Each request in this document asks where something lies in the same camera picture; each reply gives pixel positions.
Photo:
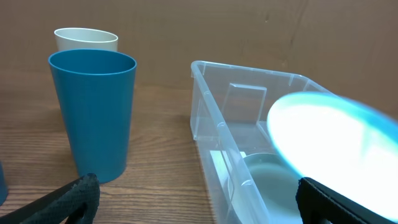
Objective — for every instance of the light blue plate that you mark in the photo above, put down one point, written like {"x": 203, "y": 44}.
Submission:
{"x": 343, "y": 144}

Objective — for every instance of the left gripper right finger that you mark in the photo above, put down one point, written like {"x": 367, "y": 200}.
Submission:
{"x": 319, "y": 204}

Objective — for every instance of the clear plastic storage bin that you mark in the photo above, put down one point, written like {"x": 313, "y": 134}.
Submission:
{"x": 230, "y": 105}

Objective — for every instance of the beige cup back left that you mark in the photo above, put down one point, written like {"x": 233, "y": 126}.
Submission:
{"x": 85, "y": 38}

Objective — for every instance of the blue cup right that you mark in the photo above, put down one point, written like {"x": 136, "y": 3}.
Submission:
{"x": 95, "y": 93}

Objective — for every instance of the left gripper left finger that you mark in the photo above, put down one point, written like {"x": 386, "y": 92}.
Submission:
{"x": 76, "y": 202}

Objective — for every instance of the grey plate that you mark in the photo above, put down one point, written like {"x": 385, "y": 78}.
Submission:
{"x": 277, "y": 187}

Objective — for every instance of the blue cup left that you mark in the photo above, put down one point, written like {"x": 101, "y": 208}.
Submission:
{"x": 3, "y": 186}

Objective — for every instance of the blue cup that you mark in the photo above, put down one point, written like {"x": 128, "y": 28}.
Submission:
{"x": 95, "y": 93}
{"x": 3, "y": 186}

